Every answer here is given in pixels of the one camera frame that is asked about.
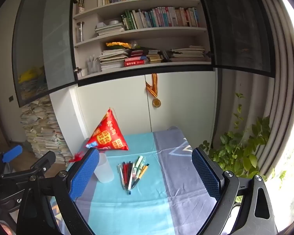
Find blue and grey cloth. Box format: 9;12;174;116
49;126;235;235

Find yellow artificial flowers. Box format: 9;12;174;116
106;42;133;49

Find translucent plastic cup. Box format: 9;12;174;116
93;153;114;183

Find gold medal with striped ribbon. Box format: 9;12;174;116
145;73;161;108

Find red tassel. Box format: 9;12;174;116
69;151;85;162

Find small stack of books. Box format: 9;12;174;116
147;50;163;64

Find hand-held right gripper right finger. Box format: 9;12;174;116
192;147;278;235

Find clear acrylic pen holder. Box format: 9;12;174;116
87;55;101;74

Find yellow plush toy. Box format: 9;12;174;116
18;69;43;84

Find stack of red books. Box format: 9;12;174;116
124;50;149;68

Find red triangular cushion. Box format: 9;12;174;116
85;108;129;151

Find stack of pale books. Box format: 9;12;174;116
98;49;129;71

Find pile of pens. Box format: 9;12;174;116
117;155;149;196

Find glass cabinet door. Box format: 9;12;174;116
196;0;276;77
12;0;78;108

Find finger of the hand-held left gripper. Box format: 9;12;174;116
0;150;56;184
0;145;23;175

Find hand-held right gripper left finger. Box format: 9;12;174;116
16;147;100;235

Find grey curtain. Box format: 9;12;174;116
252;0;294;177

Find stack of white books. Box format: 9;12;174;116
95;22;125;37

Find pile of papers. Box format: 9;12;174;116
17;77;73;167

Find green leafy plant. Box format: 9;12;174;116
199;93;287;179

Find wide stack of books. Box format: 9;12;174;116
169;45;211;63

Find tall glass jar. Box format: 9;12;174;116
76;22;85;43

